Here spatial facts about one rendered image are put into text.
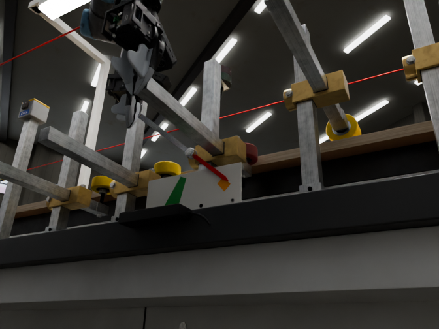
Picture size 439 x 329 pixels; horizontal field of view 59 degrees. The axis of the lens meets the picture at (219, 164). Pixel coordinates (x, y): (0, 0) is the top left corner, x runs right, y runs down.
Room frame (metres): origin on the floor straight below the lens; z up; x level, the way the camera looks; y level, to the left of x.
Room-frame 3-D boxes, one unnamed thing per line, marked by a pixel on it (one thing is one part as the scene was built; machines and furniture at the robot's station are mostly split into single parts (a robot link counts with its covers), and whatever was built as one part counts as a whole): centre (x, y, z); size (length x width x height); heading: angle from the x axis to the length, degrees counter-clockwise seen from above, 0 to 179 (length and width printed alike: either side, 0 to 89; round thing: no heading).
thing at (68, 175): (1.11, 0.46, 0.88); 0.04 x 0.04 x 0.48; 60
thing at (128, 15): (0.54, 0.16, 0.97); 0.09 x 0.08 x 0.12; 151
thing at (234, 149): (0.85, 0.01, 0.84); 0.14 x 0.06 x 0.05; 60
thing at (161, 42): (0.55, 0.13, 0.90); 0.05 x 0.02 x 0.09; 61
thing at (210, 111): (0.86, 0.03, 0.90); 0.04 x 0.04 x 0.48; 60
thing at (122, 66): (0.55, 0.17, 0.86); 0.06 x 0.03 x 0.09; 151
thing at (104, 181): (1.18, 0.37, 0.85); 0.08 x 0.08 x 0.11
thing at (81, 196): (1.09, 0.44, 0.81); 0.14 x 0.06 x 0.05; 60
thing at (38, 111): (1.23, 0.69, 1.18); 0.07 x 0.07 x 0.08; 60
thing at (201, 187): (0.85, 0.06, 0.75); 0.26 x 0.01 x 0.10; 60
